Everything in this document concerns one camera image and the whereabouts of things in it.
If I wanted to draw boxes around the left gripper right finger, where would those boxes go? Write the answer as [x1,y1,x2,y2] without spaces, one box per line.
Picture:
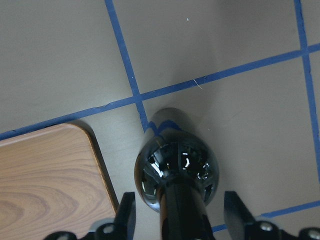
[223,191,256,240]

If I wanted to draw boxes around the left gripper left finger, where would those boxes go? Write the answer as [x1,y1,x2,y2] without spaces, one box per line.
[113,192,136,240]

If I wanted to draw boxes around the wooden tray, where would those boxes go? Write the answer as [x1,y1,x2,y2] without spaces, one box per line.
[0,123,117,240]

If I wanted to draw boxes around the dark wine bottle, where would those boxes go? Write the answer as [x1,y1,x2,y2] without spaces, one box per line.
[134,107,219,240]

